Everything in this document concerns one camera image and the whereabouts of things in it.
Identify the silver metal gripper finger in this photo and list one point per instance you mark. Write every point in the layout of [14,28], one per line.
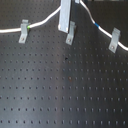
[64,15]

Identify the middle grey cable clip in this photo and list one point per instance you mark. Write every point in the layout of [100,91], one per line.
[70,36]

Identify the grey cable clip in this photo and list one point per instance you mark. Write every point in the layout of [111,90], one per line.
[70,36]
[114,40]
[24,31]

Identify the left grey cable clip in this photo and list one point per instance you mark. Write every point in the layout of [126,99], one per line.
[24,31]

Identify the right grey cable clip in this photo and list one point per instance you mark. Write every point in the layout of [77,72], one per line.
[114,40]

